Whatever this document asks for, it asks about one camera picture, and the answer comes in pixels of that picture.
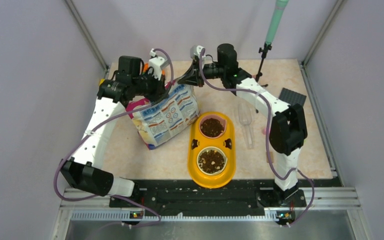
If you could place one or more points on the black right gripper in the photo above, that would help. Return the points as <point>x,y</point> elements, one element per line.
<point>193,76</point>

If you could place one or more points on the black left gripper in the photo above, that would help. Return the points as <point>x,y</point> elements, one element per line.
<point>160,92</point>

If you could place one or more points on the pink pet food bag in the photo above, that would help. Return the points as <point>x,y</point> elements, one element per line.
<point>158,124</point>

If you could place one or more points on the clear plastic scoop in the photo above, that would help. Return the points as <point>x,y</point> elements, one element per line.
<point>245,119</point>

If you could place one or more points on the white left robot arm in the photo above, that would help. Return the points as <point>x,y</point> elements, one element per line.
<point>82,167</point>

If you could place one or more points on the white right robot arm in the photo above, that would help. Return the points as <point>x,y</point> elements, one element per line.
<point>286,124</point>

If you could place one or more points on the pink food bowl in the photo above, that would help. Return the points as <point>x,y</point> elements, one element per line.
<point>212,126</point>

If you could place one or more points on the yellow double pet feeder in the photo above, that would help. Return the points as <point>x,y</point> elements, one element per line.
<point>226,143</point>

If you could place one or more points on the cream food bowl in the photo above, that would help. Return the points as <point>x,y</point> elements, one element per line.
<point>211,161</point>

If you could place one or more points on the brown pet food kibble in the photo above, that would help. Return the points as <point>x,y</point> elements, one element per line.
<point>211,161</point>

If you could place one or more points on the black tripod stand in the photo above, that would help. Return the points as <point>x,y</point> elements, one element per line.
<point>263,51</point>

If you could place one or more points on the dark grey building baseplate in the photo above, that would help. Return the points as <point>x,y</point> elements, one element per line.
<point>292,97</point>

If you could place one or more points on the brown wooden block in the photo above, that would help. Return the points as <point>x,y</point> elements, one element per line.
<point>269,156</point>

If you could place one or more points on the mint green pole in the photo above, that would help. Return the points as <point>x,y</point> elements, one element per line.
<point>279,8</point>

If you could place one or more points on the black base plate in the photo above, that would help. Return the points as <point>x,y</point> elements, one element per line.
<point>240,197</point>

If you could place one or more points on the aluminium frame rail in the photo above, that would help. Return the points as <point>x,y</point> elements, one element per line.
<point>328,211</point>

